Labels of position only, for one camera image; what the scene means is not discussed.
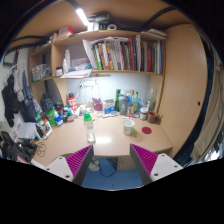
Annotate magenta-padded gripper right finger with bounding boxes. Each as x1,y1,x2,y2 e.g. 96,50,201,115
129,143,184,186

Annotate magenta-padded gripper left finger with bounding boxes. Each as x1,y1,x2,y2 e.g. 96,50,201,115
44,144,95,187

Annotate clear bottle with green cap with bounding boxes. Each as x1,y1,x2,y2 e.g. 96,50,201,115
83,112,96,143

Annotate flat round red coaster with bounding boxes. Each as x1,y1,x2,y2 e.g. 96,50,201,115
141,126,153,135

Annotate white mug with green rim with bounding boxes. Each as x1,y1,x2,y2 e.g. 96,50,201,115
122,118,136,136

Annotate brown mug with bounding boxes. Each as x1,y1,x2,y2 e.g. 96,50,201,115
147,110,162,125

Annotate white bottle with blue label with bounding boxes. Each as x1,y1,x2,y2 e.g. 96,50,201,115
54,115,65,128

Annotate dark supplement bottle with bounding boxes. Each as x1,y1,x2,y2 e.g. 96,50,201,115
66,109,75,123

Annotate brown jar with white lid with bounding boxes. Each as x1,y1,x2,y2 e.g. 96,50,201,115
139,106,149,121

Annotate green plastic container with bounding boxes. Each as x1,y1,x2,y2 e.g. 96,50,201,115
45,109,58,128

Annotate light blue hairbrush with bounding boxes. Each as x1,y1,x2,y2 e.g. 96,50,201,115
102,111,120,119

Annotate red and white canister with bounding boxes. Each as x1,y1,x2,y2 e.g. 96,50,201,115
66,96,78,113

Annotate slim bottle with green cap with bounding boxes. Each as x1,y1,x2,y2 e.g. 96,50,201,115
133,91,140,113

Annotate pink pouch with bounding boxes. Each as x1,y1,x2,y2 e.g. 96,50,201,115
91,97,104,112

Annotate grey shaker bottle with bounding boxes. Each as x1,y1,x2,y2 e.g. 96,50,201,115
118,93,129,116

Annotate blue and white carton box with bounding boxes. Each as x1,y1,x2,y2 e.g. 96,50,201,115
102,98,116,115

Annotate black bag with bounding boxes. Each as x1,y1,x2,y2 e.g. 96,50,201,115
0,130,38,164

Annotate green glass bottle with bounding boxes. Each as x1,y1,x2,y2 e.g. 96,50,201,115
115,88,122,112

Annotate hanging clothes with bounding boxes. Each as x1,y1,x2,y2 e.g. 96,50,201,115
1,60,38,128

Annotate wooden shelf unit with books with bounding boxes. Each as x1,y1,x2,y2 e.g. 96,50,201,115
28,28,167,104

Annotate ceiling light tube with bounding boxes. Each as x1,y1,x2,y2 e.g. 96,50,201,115
75,7,90,27

